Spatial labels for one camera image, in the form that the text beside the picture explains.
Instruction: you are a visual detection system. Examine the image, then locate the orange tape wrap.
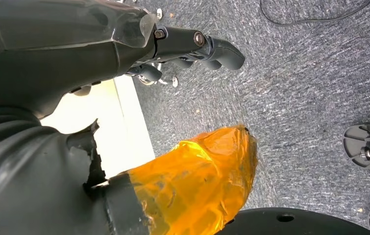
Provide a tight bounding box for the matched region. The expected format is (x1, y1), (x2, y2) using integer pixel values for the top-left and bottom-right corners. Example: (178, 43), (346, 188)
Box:
(127, 124), (259, 235)

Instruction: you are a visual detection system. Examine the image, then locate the grey desk leg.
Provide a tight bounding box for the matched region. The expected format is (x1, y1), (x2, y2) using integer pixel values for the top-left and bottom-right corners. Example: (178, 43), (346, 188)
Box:
(70, 85), (92, 97)

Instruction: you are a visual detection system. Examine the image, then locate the black robot leg shell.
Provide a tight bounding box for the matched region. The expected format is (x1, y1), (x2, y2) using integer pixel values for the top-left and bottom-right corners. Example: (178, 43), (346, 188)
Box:
(216, 207), (370, 235)

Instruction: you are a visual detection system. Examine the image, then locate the black floor cable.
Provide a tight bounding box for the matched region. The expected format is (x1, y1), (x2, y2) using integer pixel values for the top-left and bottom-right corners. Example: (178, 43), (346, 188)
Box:
(259, 0), (370, 27)

